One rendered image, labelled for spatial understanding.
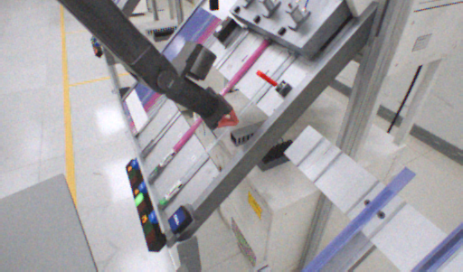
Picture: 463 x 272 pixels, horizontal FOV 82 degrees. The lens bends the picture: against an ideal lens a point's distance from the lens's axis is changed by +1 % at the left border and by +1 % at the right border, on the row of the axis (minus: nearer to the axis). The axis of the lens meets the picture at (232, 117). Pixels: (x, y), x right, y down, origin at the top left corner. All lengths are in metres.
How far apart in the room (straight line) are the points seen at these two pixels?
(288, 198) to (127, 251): 0.95
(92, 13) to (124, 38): 0.05
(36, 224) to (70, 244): 0.15
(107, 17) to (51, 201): 0.76
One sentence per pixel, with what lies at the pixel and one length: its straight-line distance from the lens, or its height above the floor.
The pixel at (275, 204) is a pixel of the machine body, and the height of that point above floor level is 0.62.
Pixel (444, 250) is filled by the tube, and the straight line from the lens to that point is 0.42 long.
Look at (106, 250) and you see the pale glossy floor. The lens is 1.64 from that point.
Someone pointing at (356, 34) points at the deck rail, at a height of 1.14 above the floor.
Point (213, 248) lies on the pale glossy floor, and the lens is 1.51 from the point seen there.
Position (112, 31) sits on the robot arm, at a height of 1.21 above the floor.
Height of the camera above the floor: 1.34
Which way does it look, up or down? 36 degrees down
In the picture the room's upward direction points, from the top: straight up
